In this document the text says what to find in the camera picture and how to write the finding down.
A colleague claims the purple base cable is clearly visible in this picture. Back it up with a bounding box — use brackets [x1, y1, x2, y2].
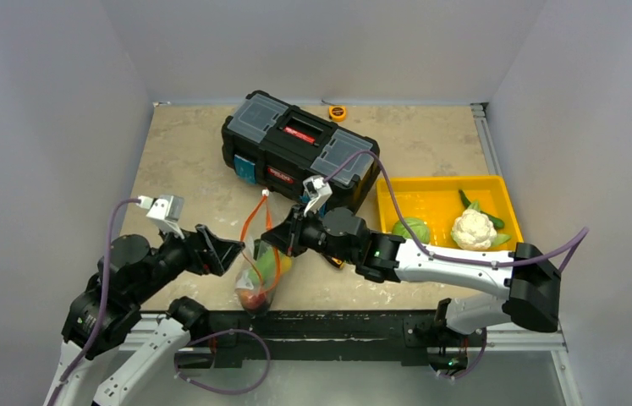
[173, 327, 272, 396]

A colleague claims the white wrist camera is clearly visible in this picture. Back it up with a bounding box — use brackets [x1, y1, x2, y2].
[137, 195, 185, 239]
[301, 175, 332, 217]

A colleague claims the white cauliflower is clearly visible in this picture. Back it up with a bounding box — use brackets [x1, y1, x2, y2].
[451, 209, 497, 250]

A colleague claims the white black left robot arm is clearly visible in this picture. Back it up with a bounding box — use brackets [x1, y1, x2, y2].
[45, 224, 245, 405]

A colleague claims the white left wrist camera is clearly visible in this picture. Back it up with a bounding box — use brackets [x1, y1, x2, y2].
[137, 195, 185, 239]

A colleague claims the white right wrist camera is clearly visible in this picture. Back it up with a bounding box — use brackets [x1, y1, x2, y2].
[301, 175, 332, 217]

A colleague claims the yellow plastic tray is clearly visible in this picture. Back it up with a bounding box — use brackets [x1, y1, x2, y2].
[391, 175, 523, 251]

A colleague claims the green round cabbage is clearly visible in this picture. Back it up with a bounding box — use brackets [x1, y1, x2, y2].
[390, 217, 431, 244]

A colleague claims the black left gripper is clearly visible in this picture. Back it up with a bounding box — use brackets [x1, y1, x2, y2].
[131, 217, 245, 303]

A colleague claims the green cucumber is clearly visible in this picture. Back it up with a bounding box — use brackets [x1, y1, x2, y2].
[458, 189, 505, 230]

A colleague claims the black plastic toolbox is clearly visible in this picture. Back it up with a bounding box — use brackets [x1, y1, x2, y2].
[221, 90, 380, 212]

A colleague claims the black yellow screwdriver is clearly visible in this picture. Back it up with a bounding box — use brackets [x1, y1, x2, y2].
[326, 257, 344, 269]

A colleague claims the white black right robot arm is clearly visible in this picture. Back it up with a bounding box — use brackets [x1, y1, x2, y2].
[261, 205, 561, 344]

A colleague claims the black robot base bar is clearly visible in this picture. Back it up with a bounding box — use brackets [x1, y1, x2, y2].
[175, 306, 486, 373]

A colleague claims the yellow corn cob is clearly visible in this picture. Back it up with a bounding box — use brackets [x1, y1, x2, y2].
[278, 255, 293, 274]

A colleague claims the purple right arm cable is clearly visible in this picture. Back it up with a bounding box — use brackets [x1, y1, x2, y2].
[321, 149, 591, 275]

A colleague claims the clear orange zip top bag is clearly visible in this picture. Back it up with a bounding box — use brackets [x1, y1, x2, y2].
[234, 189, 293, 315]

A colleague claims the yellow tape measure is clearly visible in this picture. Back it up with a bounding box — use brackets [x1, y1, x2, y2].
[321, 99, 348, 123]

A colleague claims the red pink peach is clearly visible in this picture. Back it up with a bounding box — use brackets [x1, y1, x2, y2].
[239, 291, 268, 314]

